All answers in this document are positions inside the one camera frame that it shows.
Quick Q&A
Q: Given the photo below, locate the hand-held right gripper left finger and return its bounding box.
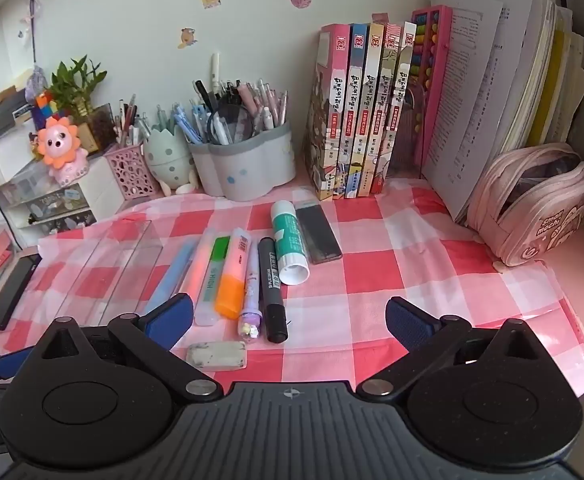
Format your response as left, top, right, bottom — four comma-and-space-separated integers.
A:
32, 294, 223, 405

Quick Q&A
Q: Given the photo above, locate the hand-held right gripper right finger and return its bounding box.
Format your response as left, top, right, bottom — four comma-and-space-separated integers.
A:
357, 296, 547, 403

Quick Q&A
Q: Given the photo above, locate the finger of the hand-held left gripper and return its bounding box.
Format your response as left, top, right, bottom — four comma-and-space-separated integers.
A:
0, 347, 40, 384

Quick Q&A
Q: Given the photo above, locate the light blue pen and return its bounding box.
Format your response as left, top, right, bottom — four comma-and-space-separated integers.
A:
143, 239, 199, 317

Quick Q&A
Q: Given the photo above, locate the white eraser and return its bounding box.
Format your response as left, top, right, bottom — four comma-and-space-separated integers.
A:
186, 340, 248, 373

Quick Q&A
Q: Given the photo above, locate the orange highlighter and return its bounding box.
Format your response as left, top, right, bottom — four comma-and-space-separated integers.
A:
215, 228, 261, 321

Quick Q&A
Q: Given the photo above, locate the clear plastic tray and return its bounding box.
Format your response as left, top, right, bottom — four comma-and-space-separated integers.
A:
54, 220, 165, 328

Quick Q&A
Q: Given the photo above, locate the green highlighter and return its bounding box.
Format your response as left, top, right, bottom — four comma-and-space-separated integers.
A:
193, 236, 231, 327

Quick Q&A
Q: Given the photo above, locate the purple pen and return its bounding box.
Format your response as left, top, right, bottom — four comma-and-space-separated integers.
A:
237, 254, 263, 345

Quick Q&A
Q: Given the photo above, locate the black marker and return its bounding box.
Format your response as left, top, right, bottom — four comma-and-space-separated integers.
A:
258, 236, 289, 345

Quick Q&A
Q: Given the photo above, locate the dark pencil lead case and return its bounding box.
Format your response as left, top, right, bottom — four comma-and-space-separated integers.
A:
295, 201, 344, 266

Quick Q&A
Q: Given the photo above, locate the green white glue stick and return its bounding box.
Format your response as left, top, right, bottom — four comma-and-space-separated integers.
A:
270, 200, 311, 286

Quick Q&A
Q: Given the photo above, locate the pink checked tablecloth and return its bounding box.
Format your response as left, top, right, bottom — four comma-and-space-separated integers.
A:
0, 175, 584, 401

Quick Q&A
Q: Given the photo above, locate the black rectangular case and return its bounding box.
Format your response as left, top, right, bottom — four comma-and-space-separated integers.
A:
0, 253, 43, 331

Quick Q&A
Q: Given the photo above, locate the pink mesh pen holder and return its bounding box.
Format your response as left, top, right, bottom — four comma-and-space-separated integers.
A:
104, 142, 159, 201

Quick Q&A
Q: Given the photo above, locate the white drawer organiser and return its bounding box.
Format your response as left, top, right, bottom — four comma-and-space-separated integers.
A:
0, 152, 125, 248

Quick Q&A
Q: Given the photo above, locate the green egg-shaped pen holder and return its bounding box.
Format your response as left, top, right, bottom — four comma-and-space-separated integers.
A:
143, 126, 199, 197

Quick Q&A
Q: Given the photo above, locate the clear acrylic bookend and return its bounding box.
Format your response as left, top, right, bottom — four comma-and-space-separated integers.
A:
389, 85, 435, 181

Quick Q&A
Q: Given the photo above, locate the pink pencil case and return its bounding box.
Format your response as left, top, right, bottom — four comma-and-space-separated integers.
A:
466, 142, 584, 268

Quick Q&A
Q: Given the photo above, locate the grey flower-shaped pen holder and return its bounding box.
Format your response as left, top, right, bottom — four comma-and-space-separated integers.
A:
188, 120, 295, 202

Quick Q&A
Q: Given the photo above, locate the bunch of red black pens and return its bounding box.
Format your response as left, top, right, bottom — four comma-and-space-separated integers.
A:
114, 92, 151, 148

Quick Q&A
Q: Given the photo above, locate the gold label card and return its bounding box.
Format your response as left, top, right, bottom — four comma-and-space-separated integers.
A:
74, 122, 100, 153

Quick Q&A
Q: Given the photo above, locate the black magnifying glass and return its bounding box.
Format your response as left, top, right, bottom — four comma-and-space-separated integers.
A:
206, 101, 256, 147

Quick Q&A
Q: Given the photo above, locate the clear planter box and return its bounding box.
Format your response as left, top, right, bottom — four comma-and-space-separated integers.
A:
84, 103, 119, 155

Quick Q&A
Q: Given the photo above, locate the pink sunflower toy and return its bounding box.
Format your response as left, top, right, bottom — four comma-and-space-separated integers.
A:
33, 114, 91, 187

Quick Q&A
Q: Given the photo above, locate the white cardboard box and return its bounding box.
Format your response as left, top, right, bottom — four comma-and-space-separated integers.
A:
0, 135, 38, 183

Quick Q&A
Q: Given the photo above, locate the comic book yellow spine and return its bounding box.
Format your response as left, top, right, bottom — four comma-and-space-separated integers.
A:
357, 23, 387, 197

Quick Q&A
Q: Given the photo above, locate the comic book blue spine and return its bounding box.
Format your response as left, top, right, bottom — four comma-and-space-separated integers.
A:
338, 23, 371, 198

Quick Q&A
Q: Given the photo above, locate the row of paper booklets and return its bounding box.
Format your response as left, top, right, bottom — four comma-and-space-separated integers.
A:
422, 0, 584, 223

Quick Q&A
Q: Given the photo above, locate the comic book pink spine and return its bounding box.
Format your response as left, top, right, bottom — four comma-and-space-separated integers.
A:
303, 23, 353, 202

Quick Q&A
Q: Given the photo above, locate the bunch of pastel pens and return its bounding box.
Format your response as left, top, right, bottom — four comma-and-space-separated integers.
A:
172, 51, 291, 147

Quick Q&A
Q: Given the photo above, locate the comic book white spine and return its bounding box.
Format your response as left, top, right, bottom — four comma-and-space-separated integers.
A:
384, 21, 418, 181

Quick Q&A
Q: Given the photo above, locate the stack of dark boxes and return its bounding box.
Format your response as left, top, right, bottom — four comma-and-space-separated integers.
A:
0, 85, 35, 153

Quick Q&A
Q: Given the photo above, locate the colourful puzzle cube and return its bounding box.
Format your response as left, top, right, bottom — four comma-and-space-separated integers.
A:
32, 89, 68, 128

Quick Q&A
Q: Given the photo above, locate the lucky bamboo plant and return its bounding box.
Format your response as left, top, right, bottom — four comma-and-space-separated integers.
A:
46, 56, 109, 126

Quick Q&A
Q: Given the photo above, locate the pink abacus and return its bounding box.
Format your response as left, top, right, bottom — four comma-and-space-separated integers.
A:
411, 5, 453, 177

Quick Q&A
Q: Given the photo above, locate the purple hanging ornament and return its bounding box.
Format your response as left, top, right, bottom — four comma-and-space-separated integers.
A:
19, 0, 49, 106

